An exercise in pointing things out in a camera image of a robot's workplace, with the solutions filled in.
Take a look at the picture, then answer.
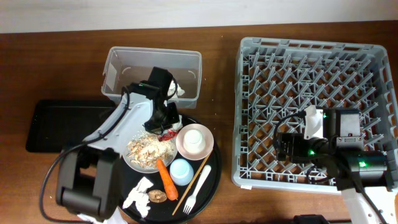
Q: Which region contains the white plastic fork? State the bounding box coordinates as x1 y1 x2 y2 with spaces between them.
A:
183 165 211 215

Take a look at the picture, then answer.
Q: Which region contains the brown mushroom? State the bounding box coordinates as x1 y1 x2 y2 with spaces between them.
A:
148 190 168 203

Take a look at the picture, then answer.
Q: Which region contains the white tissue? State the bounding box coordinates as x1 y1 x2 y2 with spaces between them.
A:
122 177 154 218

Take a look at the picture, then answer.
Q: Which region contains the grey dishwasher rack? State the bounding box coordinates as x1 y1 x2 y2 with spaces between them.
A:
231 37 397 194

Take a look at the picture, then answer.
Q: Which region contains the white napkin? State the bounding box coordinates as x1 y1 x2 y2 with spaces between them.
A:
167 81 185 100

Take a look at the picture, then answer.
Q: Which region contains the white cup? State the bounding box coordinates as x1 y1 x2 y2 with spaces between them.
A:
183 129 206 154

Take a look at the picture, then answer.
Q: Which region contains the light blue cup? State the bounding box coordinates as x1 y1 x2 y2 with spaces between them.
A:
170 159 193 186

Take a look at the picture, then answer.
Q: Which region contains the wooden chopstick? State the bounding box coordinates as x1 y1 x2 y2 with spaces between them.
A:
172 151 212 216

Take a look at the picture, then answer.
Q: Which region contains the pink saucer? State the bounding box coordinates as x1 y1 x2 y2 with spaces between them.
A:
176 123 215 161

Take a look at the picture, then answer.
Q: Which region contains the orange carrot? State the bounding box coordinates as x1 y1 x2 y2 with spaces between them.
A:
156 159 178 201

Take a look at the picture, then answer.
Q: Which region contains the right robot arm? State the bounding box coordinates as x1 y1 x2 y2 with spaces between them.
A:
272 105 397 223

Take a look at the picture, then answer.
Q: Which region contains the black rectangular tray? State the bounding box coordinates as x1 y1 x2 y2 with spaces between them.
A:
25 100 116 153

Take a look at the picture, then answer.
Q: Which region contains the black round tray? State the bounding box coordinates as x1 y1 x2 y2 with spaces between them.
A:
106 112 223 224

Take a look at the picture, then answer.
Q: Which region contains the clear plastic bin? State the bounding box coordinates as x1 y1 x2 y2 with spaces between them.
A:
101 47 202 109

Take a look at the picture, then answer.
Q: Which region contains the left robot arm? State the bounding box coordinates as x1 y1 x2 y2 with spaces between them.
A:
54 67 180 223

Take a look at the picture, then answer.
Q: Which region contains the grey plate with food scraps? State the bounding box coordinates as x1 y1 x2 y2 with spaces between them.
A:
122 131 178 174

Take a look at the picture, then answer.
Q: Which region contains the red snack wrapper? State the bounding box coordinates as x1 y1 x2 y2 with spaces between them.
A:
158 130 178 142

